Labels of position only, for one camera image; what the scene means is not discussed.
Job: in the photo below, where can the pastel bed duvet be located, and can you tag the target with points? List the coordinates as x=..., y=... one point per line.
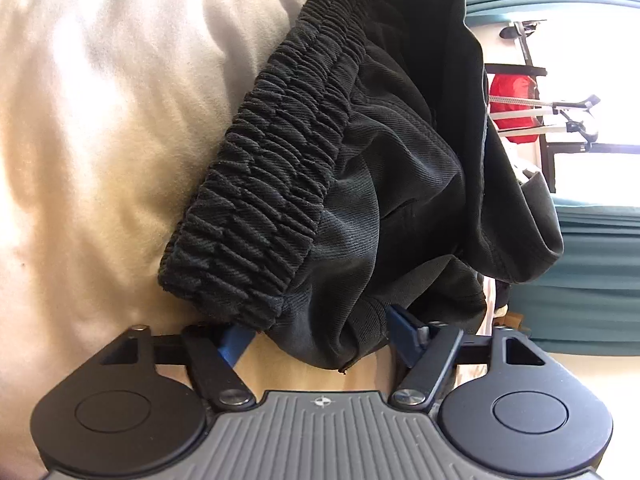
x=111, y=111

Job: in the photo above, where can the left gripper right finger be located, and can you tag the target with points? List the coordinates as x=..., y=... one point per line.
x=428, y=351

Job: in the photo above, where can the black pants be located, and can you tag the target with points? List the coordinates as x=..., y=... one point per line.
x=361, y=171

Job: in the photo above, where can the clothes drying rack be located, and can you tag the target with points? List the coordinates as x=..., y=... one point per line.
x=553, y=116

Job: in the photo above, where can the teal curtain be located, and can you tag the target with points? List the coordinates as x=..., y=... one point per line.
x=588, y=302

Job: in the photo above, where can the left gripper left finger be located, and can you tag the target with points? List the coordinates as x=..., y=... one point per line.
x=212, y=353

